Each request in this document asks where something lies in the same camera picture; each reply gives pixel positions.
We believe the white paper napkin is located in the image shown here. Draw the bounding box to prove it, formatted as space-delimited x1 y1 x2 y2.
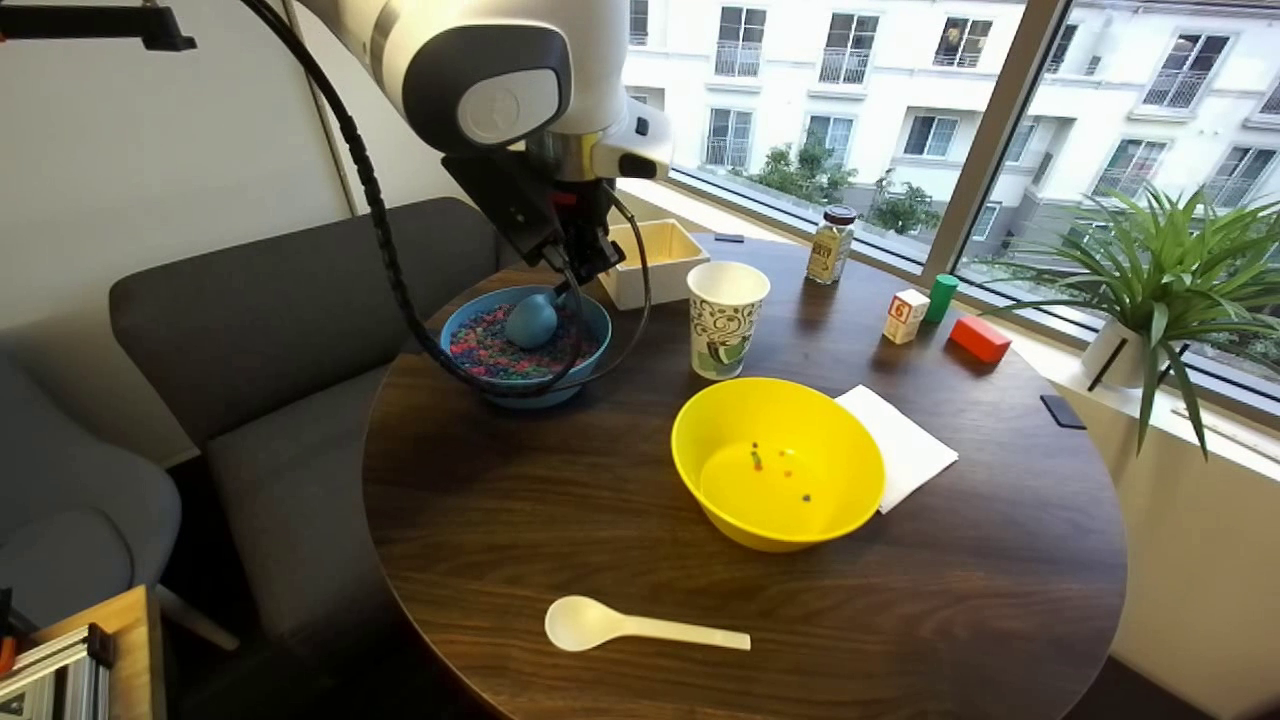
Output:
831 379 965 517

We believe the grey round chair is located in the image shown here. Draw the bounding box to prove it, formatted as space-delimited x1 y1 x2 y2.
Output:
0 352 184 630

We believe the red orange block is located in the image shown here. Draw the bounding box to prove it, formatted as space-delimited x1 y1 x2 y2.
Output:
945 313 1017 373

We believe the patterned paper cup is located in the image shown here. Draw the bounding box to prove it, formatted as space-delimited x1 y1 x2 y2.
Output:
685 255 776 384

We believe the yellow plastic bowl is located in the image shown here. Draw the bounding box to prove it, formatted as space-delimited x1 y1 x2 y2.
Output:
667 373 886 555

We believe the blue plastic bowl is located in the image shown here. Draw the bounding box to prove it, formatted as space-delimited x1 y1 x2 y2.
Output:
437 282 618 414

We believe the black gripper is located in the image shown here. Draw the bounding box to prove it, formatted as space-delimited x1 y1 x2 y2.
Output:
441 137 631 292

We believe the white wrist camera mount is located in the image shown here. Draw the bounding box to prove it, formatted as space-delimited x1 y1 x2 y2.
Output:
599 94 672 175

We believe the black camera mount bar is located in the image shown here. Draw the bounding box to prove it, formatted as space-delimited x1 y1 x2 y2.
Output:
0 0 201 54

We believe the black phone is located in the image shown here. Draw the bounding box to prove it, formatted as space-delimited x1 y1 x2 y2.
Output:
1040 390 1088 433

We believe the large colourful bead pile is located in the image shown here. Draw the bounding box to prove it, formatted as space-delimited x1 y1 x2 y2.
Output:
447 298 593 389

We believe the blue plastic ladle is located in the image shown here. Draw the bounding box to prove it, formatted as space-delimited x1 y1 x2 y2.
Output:
501 271 593 354

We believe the white plastic spoon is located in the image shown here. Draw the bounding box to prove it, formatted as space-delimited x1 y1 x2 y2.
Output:
541 592 755 654

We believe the spice jar with black lid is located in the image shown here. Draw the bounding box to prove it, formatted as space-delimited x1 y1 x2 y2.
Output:
804 203 860 289

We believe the white plant pot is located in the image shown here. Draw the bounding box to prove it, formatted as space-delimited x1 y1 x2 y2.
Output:
1075 316 1162 394

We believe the green potted plant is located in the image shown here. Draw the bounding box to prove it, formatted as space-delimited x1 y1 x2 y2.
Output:
1012 183 1280 456

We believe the grey sofa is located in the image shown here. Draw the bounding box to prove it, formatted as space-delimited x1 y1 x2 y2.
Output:
108 195 509 642

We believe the green block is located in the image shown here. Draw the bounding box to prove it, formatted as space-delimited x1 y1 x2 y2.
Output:
922 271 965 327

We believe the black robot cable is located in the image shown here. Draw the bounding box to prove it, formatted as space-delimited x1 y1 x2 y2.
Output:
237 0 654 394

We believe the small white printed block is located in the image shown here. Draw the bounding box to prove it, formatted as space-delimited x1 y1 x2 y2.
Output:
880 289 931 349

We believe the small colourful bead heap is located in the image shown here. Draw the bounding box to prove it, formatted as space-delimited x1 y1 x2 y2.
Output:
742 437 815 506

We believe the wooden and aluminium rack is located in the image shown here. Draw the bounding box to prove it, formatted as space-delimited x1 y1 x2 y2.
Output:
0 579 171 720

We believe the light wooden box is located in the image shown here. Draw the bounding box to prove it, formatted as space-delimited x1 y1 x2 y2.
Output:
589 217 713 316

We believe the window frame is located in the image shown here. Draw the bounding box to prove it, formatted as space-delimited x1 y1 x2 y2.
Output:
572 0 1280 419

